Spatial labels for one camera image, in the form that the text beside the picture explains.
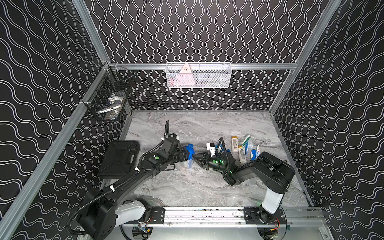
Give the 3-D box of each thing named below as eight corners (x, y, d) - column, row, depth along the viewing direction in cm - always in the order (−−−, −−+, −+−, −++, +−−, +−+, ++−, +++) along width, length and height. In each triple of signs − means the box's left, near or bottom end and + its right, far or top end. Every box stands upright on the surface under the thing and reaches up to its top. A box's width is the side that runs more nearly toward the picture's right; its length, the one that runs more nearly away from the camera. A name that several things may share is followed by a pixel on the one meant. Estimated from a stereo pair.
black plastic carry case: (102, 179, 89) (96, 174, 83) (114, 146, 103) (110, 140, 97) (132, 179, 89) (128, 174, 83) (140, 146, 103) (137, 140, 97)
